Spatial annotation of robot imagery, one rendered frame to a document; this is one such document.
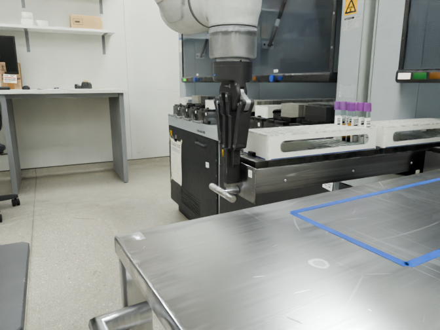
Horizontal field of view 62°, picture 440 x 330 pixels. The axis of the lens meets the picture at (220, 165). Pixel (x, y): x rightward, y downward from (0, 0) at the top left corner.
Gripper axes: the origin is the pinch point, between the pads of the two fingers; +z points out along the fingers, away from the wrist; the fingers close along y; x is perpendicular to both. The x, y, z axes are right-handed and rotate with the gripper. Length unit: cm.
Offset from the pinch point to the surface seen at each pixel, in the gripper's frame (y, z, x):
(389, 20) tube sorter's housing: 13, -33, -55
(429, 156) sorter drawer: -9.7, 0.3, -46.6
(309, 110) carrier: 43, -6, -54
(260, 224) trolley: -33.1, -2.0, 13.7
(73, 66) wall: 350, -32, 4
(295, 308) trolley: -46, -2, 19
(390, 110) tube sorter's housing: 10, -9, -56
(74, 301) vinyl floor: 97, 80, 29
